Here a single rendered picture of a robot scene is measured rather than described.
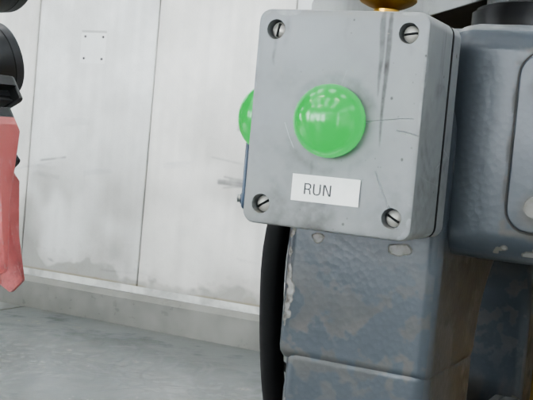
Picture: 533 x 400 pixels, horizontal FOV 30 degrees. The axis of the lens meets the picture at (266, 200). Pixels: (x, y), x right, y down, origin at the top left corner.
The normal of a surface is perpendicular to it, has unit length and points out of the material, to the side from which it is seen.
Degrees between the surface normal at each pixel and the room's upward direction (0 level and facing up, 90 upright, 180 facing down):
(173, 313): 90
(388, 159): 90
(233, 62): 90
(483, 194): 90
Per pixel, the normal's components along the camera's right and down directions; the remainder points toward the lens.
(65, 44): -0.45, 0.00
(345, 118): 0.25, 0.00
